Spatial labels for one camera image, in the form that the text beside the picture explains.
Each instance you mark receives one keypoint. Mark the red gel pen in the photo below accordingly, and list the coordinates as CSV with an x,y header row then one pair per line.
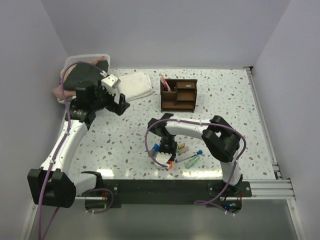
x,y
167,86

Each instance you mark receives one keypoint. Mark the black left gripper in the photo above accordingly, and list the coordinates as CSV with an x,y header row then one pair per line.
x,y
119,108

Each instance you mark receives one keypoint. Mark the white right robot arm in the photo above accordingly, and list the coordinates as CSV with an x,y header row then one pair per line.
x,y
223,142

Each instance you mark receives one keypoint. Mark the orange black highlighter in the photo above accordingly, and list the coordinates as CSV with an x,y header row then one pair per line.
x,y
171,165

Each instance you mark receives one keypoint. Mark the aluminium front rail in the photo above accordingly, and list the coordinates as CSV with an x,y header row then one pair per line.
x,y
270,188

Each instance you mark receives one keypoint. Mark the white plastic laundry basket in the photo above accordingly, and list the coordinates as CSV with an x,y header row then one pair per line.
x,y
86,58

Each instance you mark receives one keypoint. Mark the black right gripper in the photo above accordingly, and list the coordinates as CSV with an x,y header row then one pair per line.
x,y
173,152

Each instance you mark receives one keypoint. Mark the white folded towel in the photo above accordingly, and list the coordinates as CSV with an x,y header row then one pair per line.
x,y
135,86

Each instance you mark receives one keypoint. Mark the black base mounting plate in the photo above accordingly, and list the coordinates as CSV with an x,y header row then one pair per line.
x,y
156,192

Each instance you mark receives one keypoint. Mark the small gold eraser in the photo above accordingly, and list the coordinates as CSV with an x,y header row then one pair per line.
x,y
181,146

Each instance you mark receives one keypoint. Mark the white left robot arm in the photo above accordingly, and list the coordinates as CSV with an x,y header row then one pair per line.
x,y
77,124

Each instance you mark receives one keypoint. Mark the pink folded cloth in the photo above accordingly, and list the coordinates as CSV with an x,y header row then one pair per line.
x,y
57,91

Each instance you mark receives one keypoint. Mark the white blue cap pen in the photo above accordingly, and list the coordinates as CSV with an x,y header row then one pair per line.
x,y
185,158

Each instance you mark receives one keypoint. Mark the green transparent utility knife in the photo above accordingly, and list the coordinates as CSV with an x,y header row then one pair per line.
x,y
192,162

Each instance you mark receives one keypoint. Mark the brown wooden desk organizer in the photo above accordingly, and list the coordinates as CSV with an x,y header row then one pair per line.
x,y
181,98

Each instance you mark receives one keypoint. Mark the beige eraser block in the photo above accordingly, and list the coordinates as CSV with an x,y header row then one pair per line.
x,y
183,150

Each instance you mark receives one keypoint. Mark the blue grey pencil sharpener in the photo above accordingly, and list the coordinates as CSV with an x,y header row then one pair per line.
x,y
155,148

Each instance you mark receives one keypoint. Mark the dark green folded cloth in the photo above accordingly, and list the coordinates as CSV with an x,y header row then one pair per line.
x,y
79,73

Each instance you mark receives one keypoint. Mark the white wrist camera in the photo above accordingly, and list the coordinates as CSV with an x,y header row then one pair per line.
x,y
111,83
164,164

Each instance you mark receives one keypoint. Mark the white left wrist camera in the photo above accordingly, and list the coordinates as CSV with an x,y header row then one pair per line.
x,y
111,83

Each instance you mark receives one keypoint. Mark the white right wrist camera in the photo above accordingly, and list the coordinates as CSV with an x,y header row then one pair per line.
x,y
164,164

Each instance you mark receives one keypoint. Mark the blue cap white marker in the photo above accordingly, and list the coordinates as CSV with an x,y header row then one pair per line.
x,y
199,152

